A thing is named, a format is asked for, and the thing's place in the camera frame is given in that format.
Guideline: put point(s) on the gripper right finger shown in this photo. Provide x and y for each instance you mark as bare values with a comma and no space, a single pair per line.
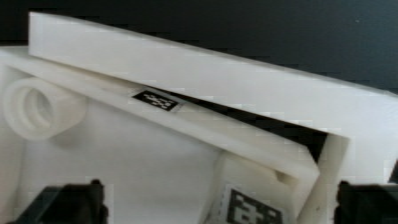
366,204

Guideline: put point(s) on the white square table top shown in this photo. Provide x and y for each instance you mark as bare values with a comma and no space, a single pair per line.
82,133

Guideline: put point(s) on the white U-shaped fence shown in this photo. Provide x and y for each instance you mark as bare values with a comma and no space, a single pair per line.
270,90

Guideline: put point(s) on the white table leg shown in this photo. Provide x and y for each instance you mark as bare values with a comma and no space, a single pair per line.
249,197

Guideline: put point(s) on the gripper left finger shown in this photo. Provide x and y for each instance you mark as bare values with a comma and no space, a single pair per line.
68,205

